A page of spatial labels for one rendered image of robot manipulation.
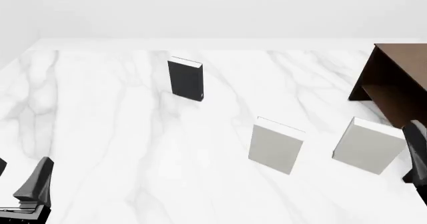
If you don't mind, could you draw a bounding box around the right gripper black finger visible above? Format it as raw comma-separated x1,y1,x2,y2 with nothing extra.
401,119,427,185

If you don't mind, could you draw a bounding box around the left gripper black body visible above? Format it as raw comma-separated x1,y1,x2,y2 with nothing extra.
0,200,52,224

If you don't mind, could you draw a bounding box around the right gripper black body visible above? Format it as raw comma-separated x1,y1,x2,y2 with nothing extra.
416,183,427,207

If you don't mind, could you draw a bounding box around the thick pale grey book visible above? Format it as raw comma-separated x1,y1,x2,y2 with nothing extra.
331,116,408,176

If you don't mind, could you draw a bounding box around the dark brown wooden shelf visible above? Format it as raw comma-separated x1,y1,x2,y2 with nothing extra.
347,42,427,130

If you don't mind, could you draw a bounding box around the slim pale grey book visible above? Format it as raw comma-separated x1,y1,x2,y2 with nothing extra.
247,116,306,176

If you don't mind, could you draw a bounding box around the black book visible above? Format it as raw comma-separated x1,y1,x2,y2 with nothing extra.
167,56,204,103

